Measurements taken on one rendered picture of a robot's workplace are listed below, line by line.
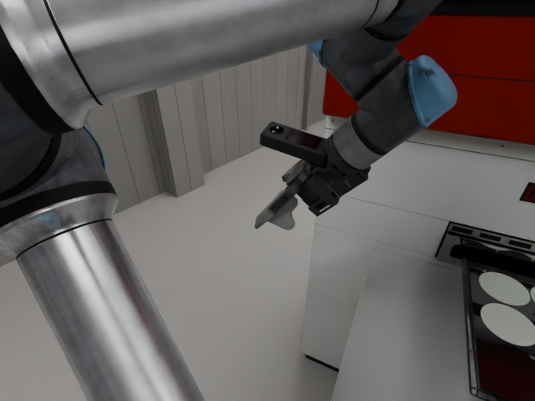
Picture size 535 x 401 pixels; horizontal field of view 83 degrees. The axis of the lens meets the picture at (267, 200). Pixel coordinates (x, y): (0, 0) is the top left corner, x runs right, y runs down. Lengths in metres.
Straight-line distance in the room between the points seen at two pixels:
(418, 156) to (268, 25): 0.66
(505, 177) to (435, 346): 0.41
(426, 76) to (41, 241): 0.42
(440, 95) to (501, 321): 0.56
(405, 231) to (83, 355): 0.83
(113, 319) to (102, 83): 0.19
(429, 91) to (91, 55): 0.33
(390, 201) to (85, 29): 0.82
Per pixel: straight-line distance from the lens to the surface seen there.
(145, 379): 0.32
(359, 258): 1.05
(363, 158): 0.45
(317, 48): 0.43
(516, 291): 0.93
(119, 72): 0.22
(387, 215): 0.94
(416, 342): 0.82
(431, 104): 0.41
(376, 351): 0.78
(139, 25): 0.22
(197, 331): 1.78
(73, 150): 0.33
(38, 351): 2.04
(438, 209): 0.92
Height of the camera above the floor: 1.46
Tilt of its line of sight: 34 degrees down
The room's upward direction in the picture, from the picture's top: straight up
